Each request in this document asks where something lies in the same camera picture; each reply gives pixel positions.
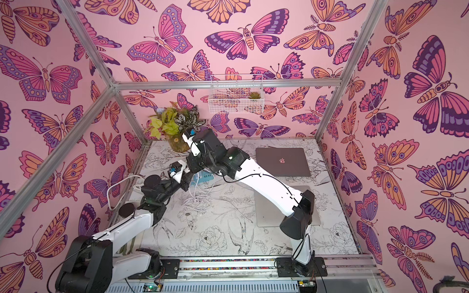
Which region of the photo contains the teal power strip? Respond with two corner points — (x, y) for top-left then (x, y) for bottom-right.
(191, 171), (214, 186)

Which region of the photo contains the white laptop charger cable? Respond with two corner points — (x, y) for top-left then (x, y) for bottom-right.
(181, 179), (221, 208)

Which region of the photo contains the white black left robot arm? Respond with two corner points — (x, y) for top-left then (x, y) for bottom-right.
(55, 167), (194, 293)

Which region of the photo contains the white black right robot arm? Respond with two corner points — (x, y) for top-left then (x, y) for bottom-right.
(170, 129), (315, 266)

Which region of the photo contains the dark grey laptop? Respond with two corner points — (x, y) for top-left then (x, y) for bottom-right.
(255, 147), (311, 177)

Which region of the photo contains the glass vase with plants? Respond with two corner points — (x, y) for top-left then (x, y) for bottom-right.
(144, 105), (206, 153)

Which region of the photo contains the small green succulent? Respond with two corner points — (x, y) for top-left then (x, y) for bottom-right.
(249, 92), (261, 100)

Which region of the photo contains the black cylindrical speaker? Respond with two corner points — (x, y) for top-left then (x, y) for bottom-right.
(118, 202), (136, 219)

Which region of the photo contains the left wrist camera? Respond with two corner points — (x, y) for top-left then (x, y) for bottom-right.
(168, 161), (186, 177)

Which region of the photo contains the white wire basket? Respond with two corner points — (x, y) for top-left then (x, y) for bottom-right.
(207, 73), (265, 115)

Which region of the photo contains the white power strip cord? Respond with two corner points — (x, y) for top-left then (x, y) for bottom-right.
(106, 174), (147, 209)

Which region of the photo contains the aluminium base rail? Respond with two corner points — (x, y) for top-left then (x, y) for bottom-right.
(108, 255), (388, 293)

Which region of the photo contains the aluminium frame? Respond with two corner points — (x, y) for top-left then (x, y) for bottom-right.
(1, 1), (388, 236)

